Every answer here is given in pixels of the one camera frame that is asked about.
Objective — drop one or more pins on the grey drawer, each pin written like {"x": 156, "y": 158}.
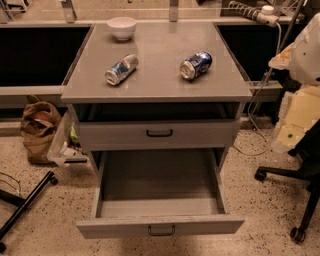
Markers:
{"x": 159, "y": 193}
{"x": 133, "y": 126}

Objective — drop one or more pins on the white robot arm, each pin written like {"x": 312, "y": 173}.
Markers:
{"x": 299, "y": 111}

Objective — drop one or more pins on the grey drawer cabinet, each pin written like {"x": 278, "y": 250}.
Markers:
{"x": 160, "y": 48}

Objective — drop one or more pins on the grey top drawer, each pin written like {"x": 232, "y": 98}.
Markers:
{"x": 133, "y": 126}

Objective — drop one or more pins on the blue pepsi can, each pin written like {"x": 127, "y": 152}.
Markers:
{"x": 195, "y": 65}

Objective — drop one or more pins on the silver blue soda can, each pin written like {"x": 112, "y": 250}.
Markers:
{"x": 121, "y": 70}

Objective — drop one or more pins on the clear plastic bin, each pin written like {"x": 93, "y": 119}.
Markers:
{"x": 64, "y": 153}

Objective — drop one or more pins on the white ceramic bowl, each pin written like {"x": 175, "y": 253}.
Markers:
{"x": 122, "y": 28}

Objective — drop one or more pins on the brown paper bag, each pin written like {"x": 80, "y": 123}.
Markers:
{"x": 39, "y": 124}

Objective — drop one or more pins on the black stand leg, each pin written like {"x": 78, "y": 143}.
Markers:
{"x": 21, "y": 204}

